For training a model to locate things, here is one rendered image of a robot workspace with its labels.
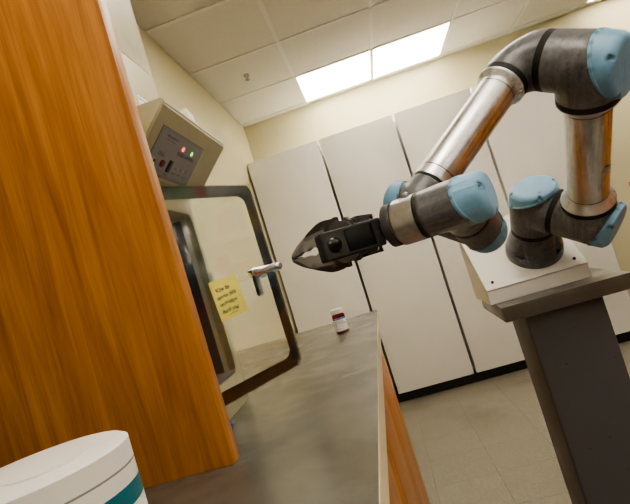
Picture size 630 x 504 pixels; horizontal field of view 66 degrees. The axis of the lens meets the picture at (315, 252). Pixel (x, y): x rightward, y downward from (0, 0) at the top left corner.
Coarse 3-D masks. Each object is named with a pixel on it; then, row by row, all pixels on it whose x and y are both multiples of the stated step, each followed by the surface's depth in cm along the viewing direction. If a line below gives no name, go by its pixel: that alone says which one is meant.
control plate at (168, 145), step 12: (168, 132) 84; (156, 144) 83; (168, 144) 86; (180, 144) 90; (192, 144) 95; (156, 156) 84; (168, 156) 88; (180, 156) 93; (192, 156) 97; (156, 168) 86; (180, 168) 95; (192, 168) 100; (168, 180) 93; (180, 180) 98
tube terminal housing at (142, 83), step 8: (128, 64) 100; (136, 64) 105; (128, 72) 99; (136, 72) 103; (144, 72) 108; (136, 80) 102; (144, 80) 106; (152, 80) 111; (136, 88) 100; (144, 88) 105; (152, 88) 110; (136, 96) 99; (144, 96) 103; (152, 96) 108; (136, 104) 98; (240, 400) 103; (232, 408) 98; (232, 416) 97
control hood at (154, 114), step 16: (144, 112) 79; (160, 112) 79; (176, 112) 84; (144, 128) 79; (160, 128) 81; (176, 128) 86; (192, 128) 92; (208, 144) 102; (208, 160) 106; (192, 176) 102; (208, 176) 110
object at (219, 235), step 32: (192, 192) 91; (224, 192) 98; (192, 224) 89; (224, 224) 96; (256, 224) 103; (192, 256) 87; (224, 256) 93; (256, 256) 101; (192, 288) 85; (256, 288) 98; (256, 320) 95; (288, 320) 103; (224, 352) 87; (256, 352) 93; (288, 352) 100; (224, 384) 85; (256, 384) 91
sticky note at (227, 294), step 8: (216, 280) 90; (224, 280) 91; (232, 280) 93; (216, 288) 89; (224, 288) 91; (232, 288) 92; (240, 288) 94; (216, 296) 89; (224, 296) 90; (232, 296) 92; (240, 296) 94; (216, 304) 88; (224, 304) 90; (232, 304) 91; (240, 304) 93; (224, 312) 89; (232, 312) 91; (240, 312) 92; (224, 320) 89
